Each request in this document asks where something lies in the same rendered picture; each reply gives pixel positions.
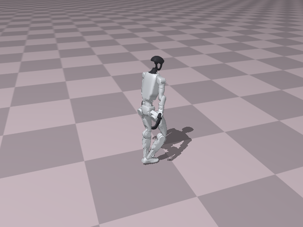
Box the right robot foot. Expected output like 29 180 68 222
142 157 159 163

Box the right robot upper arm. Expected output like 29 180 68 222
157 76 166 101

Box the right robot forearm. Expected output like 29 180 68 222
157 96 166 118

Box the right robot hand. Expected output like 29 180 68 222
151 113 162 130

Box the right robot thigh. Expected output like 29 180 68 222
150 110 167 140

